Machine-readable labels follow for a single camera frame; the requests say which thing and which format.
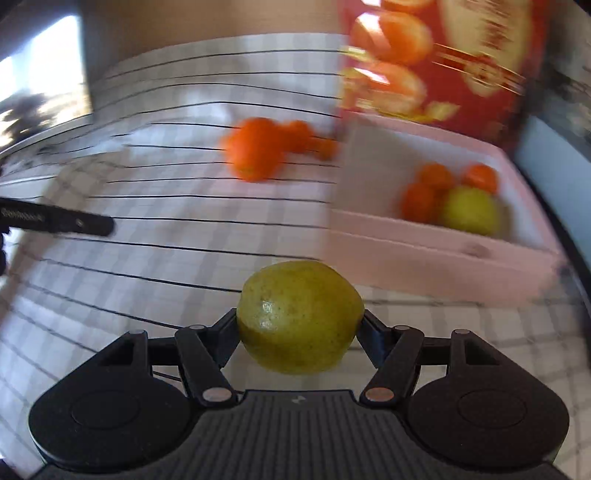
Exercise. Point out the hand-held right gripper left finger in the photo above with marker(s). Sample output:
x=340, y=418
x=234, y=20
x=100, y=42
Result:
x=226, y=337

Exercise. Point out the green citrus fruit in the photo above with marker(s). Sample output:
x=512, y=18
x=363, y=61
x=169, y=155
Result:
x=300, y=318
x=471, y=211

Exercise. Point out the small orange mandarin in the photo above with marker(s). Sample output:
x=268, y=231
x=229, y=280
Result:
x=327, y=148

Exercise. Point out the red snack bag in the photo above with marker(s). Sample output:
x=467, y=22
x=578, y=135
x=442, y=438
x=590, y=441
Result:
x=461, y=106

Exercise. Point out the white black checked tablecloth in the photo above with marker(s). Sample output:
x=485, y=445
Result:
x=184, y=230

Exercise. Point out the pink cardboard box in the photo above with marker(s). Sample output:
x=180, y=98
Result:
x=415, y=258

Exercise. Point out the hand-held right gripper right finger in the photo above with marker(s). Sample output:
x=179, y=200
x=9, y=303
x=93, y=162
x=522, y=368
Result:
x=371, y=339

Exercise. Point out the large orange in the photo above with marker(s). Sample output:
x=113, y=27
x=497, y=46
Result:
x=254, y=150

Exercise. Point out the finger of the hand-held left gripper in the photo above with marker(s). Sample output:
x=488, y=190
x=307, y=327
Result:
x=83, y=223

